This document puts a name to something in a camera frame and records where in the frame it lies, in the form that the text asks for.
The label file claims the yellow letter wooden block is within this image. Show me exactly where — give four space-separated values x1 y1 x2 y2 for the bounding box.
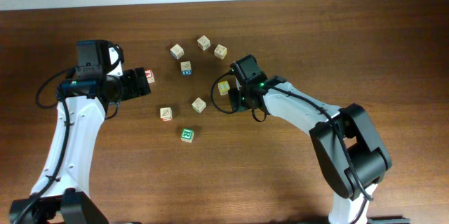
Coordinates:
217 81 230 95

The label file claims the leaf picture wooden block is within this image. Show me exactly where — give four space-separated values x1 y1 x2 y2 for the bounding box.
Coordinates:
160 107 173 121

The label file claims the green sided picture block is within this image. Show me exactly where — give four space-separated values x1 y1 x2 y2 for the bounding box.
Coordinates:
192 98 206 113

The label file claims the green letter R block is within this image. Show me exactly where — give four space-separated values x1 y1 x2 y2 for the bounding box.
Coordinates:
180 129 194 143

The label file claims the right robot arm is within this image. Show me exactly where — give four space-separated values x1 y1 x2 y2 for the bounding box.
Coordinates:
229 55 392 223

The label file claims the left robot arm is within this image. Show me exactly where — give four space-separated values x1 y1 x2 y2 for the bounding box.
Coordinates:
9 40 151 223

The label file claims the red letter A block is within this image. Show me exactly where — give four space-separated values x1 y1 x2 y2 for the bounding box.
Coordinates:
145 69 155 84

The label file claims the animal picture wooden block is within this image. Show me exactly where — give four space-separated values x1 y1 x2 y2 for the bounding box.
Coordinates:
214 44 228 60

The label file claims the blue sided wooden block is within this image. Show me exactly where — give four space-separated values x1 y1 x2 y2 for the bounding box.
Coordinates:
170 44 185 60

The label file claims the number four blue block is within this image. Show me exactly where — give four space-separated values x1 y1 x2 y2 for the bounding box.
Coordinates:
180 61 192 76

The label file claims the red sided wooden block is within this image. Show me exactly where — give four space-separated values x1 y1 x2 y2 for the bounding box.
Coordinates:
197 35 211 51

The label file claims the black base bracket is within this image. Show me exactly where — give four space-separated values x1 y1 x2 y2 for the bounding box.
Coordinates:
367 217 411 224

